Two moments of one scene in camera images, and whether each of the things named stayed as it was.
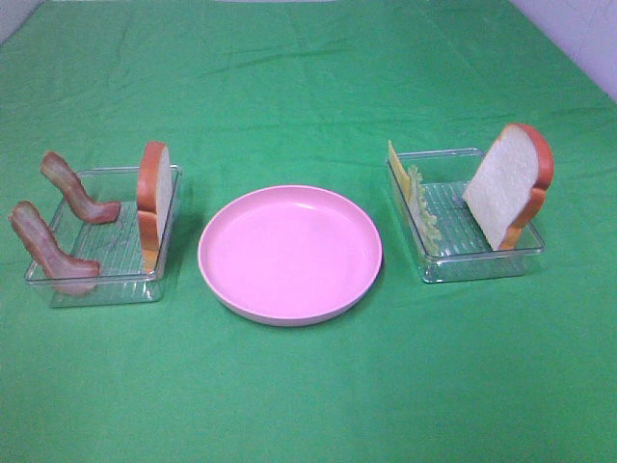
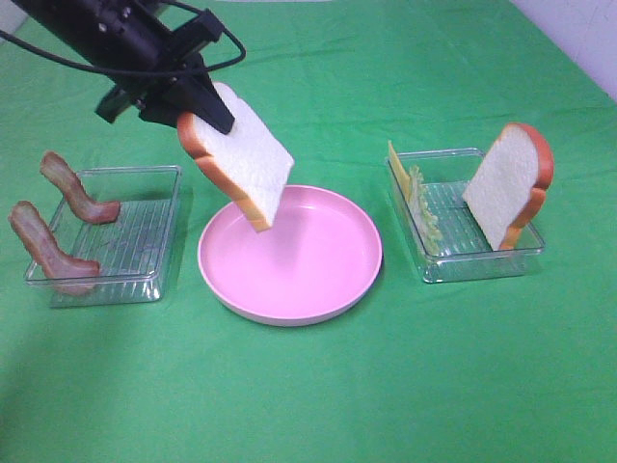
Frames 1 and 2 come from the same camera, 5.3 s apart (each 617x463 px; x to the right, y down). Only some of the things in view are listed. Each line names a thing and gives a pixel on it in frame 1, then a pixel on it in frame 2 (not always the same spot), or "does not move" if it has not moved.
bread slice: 154,195 → 248,161
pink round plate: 289,255 does not move
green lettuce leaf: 425,220 does not move
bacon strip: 58,171 does not move
